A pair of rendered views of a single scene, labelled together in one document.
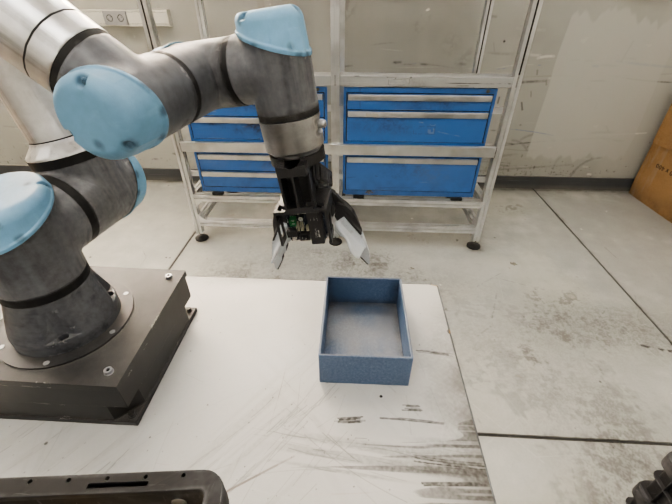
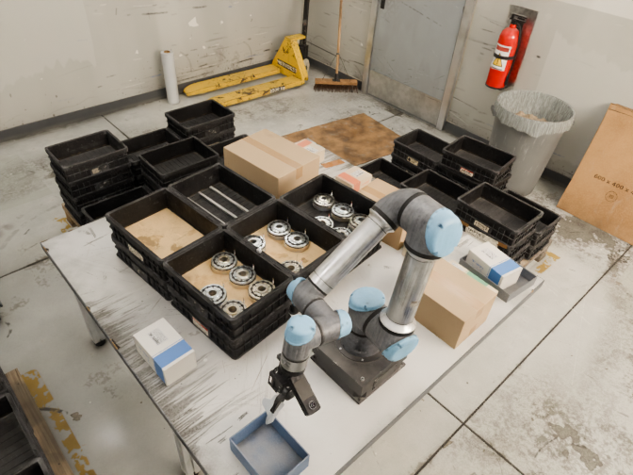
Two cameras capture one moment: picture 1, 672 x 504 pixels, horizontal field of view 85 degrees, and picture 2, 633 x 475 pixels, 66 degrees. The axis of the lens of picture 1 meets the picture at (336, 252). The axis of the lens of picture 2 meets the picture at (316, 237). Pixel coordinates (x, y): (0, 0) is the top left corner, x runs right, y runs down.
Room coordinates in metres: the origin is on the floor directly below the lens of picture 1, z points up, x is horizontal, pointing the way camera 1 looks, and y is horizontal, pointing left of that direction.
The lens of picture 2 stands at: (1.02, -0.53, 2.20)
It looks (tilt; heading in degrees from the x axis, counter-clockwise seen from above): 40 degrees down; 132
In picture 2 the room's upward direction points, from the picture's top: 5 degrees clockwise
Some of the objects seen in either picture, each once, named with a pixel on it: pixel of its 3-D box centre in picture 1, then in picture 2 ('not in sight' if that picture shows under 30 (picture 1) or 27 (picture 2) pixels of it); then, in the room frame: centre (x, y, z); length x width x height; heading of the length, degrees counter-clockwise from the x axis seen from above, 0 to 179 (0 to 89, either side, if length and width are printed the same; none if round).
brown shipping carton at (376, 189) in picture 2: not in sight; (386, 213); (0.00, 1.12, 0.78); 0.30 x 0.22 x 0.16; 4
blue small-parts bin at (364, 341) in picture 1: (363, 325); (268, 451); (0.48, -0.05, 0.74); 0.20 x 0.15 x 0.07; 177
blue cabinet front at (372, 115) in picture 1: (413, 146); not in sight; (1.85, -0.40, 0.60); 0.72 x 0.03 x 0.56; 87
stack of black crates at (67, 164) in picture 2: not in sight; (94, 178); (-1.78, 0.45, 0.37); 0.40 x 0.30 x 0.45; 87
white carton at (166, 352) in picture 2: not in sight; (165, 351); (-0.05, -0.08, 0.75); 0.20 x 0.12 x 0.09; 179
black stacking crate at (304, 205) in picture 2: not in sight; (332, 215); (-0.09, 0.83, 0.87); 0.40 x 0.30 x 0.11; 2
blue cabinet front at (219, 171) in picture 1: (259, 143); not in sight; (1.90, 0.40, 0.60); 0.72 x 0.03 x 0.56; 87
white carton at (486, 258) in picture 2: not in sight; (493, 266); (0.53, 1.21, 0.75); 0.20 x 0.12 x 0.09; 166
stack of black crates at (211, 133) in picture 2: not in sight; (202, 141); (-1.73, 1.25, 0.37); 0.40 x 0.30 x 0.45; 87
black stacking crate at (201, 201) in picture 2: not in sight; (222, 203); (-0.48, 0.51, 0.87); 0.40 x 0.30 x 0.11; 2
